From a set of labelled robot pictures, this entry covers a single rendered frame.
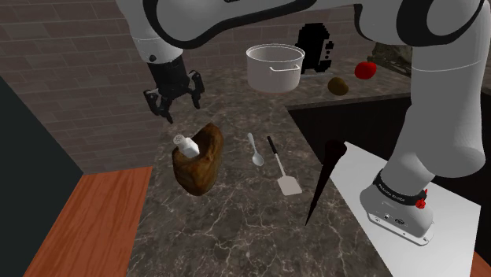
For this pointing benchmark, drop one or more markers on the silver spoon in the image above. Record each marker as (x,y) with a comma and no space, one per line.
(257,156)

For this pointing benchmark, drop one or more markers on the white cooking pot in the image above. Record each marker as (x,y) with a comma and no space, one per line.
(273,74)

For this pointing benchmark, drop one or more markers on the red tomato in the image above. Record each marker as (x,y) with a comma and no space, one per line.
(365,70)

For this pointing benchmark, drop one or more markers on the brown kiwi fruit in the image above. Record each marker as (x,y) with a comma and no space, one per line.
(338,86)

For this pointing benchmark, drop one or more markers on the white salt shaker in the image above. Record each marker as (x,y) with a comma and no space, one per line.
(188,147)

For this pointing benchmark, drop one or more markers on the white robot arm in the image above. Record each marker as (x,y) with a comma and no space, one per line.
(441,99)

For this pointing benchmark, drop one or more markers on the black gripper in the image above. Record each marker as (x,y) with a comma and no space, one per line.
(170,78)

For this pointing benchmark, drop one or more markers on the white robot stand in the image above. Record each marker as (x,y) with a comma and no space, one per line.
(454,245)

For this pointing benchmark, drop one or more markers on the black sink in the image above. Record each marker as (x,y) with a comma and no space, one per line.
(364,122)

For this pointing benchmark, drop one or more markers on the black coffee machine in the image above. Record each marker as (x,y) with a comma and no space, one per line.
(312,46)

